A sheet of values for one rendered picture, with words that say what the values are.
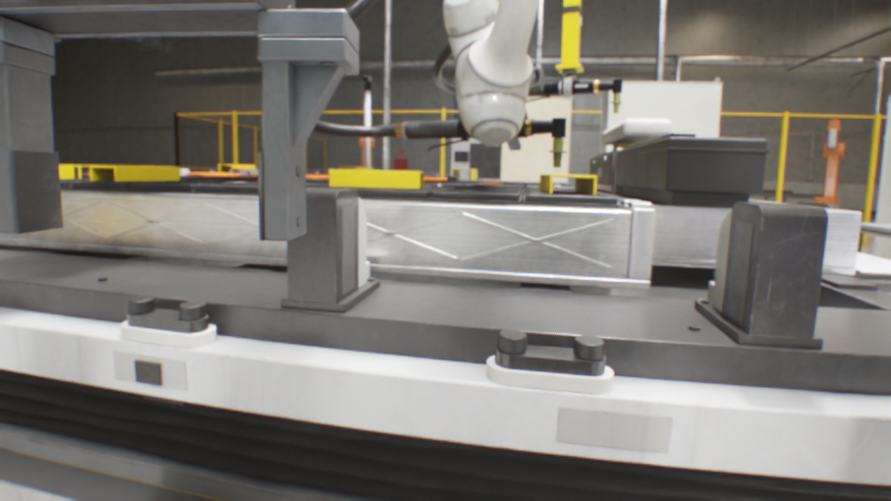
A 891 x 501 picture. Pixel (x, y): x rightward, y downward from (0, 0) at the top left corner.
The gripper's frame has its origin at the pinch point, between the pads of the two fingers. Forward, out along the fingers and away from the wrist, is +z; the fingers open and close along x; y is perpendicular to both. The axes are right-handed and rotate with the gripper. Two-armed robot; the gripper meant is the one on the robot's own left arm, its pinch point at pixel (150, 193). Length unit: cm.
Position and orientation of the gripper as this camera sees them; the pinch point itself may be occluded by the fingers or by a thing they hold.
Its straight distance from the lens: 25.7
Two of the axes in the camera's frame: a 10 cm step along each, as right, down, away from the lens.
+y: 0.1, -1.1, 9.9
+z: -0.2, 9.9, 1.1
